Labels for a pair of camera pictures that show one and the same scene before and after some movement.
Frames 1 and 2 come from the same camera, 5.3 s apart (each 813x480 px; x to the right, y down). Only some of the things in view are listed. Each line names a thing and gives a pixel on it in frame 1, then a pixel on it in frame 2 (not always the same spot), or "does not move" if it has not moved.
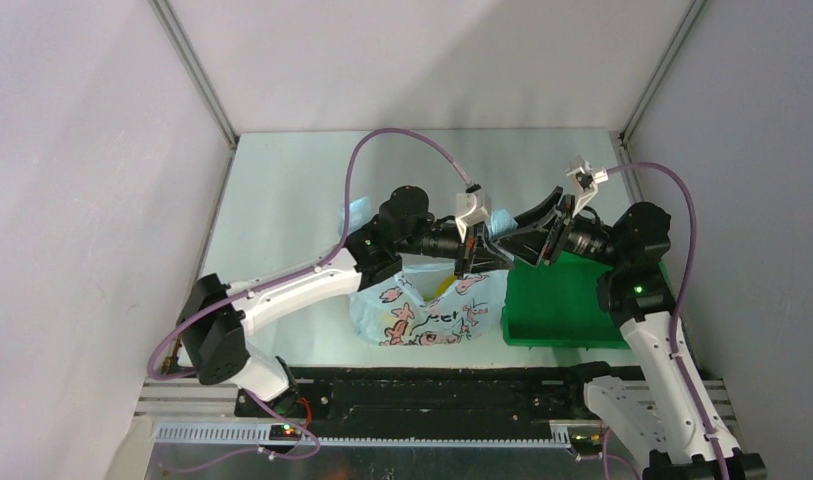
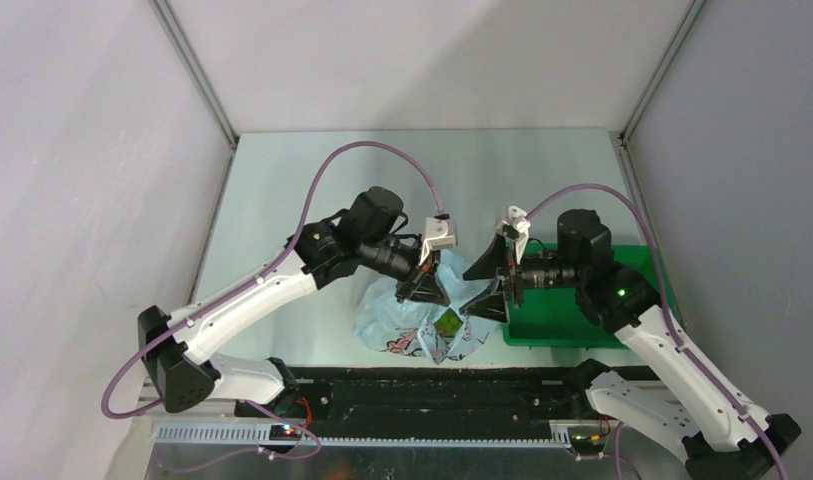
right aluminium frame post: (659, 73) does not move
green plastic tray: (557, 304) does not move
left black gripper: (485, 259) to (429, 289)
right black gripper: (535, 233) to (497, 263)
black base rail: (433, 398) does not move
